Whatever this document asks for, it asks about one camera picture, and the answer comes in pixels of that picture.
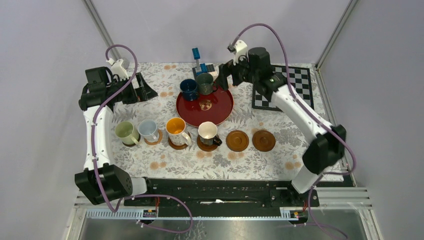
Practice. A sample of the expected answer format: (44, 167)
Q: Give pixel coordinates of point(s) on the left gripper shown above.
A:
(143, 92)

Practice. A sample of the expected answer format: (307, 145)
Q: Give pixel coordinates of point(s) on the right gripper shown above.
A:
(227, 69)

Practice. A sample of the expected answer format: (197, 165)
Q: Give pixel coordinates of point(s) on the dark green mug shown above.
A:
(206, 84)

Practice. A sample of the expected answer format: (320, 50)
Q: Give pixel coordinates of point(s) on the light blue mug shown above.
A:
(149, 131)

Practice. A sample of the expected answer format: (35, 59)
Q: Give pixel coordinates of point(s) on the dark blue mug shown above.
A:
(189, 90)

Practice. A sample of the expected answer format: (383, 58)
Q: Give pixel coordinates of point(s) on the light green mug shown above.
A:
(126, 132)

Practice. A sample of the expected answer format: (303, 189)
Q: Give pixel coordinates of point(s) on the patterned mug orange inside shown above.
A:
(177, 132)

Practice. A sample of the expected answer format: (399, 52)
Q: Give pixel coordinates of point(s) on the light wooden coaster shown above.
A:
(160, 133)

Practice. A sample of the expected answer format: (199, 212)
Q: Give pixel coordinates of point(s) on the dark brown wooden coaster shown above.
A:
(134, 143)

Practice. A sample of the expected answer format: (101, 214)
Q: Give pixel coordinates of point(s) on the black mug cream inside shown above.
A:
(208, 133)

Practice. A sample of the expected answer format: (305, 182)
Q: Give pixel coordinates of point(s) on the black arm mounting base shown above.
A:
(226, 198)

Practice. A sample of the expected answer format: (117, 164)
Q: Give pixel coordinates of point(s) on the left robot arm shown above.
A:
(100, 177)

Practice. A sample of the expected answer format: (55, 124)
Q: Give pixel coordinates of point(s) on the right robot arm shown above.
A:
(326, 142)

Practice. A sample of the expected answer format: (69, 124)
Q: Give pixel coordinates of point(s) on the blue and black block toy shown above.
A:
(201, 68)

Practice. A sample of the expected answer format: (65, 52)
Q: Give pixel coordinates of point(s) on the red round tray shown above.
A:
(215, 107)

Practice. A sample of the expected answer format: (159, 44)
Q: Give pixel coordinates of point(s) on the floral tablecloth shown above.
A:
(283, 162)

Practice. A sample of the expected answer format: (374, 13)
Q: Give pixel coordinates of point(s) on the black and white chessboard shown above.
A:
(300, 79)

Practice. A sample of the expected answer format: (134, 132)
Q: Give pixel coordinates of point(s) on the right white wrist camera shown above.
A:
(240, 51)

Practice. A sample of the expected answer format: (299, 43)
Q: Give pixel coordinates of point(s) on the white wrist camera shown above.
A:
(240, 51)
(119, 67)

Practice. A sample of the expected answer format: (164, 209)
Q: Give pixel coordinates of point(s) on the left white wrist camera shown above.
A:
(119, 67)

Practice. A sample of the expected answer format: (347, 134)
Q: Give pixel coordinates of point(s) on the aluminium rail frame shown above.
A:
(342, 211)

